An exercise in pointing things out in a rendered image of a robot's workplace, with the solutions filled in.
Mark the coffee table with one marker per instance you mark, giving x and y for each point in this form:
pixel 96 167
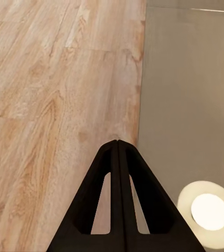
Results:
pixel 181 119

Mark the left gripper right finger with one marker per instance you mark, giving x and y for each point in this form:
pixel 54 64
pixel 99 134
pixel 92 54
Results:
pixel 169 232

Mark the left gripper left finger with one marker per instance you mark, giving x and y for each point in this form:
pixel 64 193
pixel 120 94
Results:
pixel 74 232

